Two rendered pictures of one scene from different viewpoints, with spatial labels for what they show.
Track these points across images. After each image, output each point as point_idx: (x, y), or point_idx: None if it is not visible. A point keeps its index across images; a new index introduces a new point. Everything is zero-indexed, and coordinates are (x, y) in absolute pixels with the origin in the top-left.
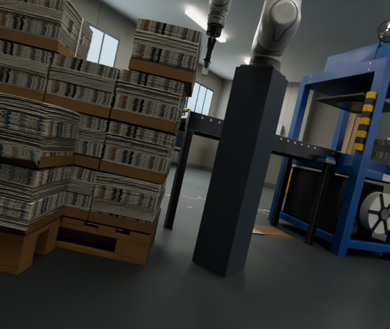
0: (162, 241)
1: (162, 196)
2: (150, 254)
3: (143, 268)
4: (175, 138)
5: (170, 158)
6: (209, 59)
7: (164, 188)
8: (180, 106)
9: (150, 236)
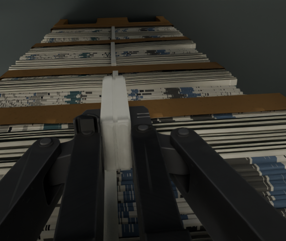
0: (54, 5)
1: (82, 33)
2: (122, 15)
3: (170, 15)
4: (93, 65)
5: (104, 49)
6: (155, 132)
7: (70, 37)
8: (172, 92)
9: (167, 21)
